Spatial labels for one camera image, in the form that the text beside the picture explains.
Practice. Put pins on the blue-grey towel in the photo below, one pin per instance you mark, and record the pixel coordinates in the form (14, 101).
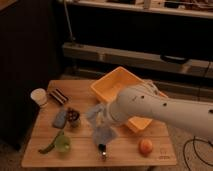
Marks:
(102, 132)

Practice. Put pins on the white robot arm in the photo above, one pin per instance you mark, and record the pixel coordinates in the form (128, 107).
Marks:
(137, 100)

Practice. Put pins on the white paper cup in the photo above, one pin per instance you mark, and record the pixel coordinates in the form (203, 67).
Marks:
(39, 96)

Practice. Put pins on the green plastic cup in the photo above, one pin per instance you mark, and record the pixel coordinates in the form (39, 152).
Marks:
(62, 144)

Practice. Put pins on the yellow plastic bin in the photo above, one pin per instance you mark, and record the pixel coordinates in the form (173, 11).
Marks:
(107, 87)

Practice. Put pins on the striped brown box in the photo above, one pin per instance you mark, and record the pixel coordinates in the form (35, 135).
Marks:
(58, 96)

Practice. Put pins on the orange fruit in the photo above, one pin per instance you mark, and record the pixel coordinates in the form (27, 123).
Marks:
(145, 147)

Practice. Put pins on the grey long case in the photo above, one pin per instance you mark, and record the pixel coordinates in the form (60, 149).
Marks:
(136, 59)

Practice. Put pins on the black handled brush tool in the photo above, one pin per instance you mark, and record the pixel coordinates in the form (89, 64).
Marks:
(102, 150)

